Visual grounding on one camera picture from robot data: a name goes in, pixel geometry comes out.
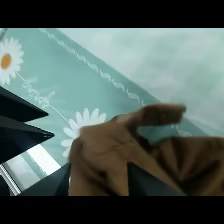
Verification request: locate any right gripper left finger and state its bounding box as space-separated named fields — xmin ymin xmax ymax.
xmin=20 ymin=162 xmax=72 ymax=197

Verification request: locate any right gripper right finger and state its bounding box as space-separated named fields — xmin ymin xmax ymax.
xmin=127 ymin=162 xmax=185 ymax=197

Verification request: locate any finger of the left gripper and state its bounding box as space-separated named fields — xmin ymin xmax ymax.
xmin=0 ymin=115 xmax=55 ymax=165
xmin=0 ymin=85 xmax=50 ymax=124

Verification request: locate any brown shirt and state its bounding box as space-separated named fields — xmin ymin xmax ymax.
xmin=68 ymin=103 xmax=224 ymax=197

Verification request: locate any silver frame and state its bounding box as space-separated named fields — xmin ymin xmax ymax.
xmin=0 ymin=163 xmax=22 ymax=197

